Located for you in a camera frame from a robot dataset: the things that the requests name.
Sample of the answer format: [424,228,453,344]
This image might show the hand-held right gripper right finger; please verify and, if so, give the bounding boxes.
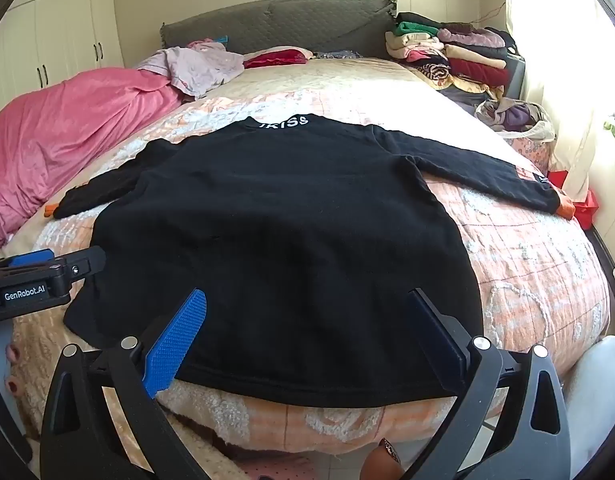
[402,287,571,480]

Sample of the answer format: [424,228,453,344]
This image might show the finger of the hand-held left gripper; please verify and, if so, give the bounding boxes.
[62,245,107,279]
[10,248,56,267]

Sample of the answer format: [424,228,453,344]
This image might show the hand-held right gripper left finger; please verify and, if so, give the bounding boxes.
[40,287,208,480]

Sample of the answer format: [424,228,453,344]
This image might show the black sweater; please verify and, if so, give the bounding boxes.
[44,114,577,409]

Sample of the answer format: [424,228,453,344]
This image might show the pile of folded clothes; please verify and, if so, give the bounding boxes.
[385,11,518,106]

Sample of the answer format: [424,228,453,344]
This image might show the person's left hand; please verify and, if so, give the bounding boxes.
[2,342,24,397]

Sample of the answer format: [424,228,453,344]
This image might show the person's right hand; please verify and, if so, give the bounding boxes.
[362,437,405,480]

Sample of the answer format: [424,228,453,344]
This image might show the orange checked bedspread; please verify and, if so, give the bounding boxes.
[7,57,613,466]

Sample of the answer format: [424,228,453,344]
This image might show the pink blanket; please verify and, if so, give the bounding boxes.
[0,67,183,251]

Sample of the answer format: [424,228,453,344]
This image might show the white rounded object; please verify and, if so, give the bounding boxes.
[562,335,615,480]

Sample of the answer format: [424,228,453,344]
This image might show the red bag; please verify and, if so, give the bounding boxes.
[550,170,601,231]

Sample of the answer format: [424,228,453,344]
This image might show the flower print laundry basket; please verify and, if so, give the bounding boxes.
[475,99,557,171]

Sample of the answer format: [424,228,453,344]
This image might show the lilac garment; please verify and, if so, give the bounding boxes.
[134,40,245,100]

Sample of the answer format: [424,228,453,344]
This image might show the cream wardrobe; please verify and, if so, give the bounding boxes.
[0,0,125,126]

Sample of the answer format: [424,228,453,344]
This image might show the purple garment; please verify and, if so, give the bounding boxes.
[502,104,533,131]

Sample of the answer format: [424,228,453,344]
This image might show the grey nightstand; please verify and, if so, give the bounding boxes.
[505,52,528,101]

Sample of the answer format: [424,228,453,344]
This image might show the red pillow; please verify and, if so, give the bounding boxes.
[243,46,313,70]

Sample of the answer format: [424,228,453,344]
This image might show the cream curtain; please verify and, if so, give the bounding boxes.
[502,0,613,201]

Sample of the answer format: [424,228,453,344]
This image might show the grey quilted headboard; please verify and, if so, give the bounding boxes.
[160,0,399,56]

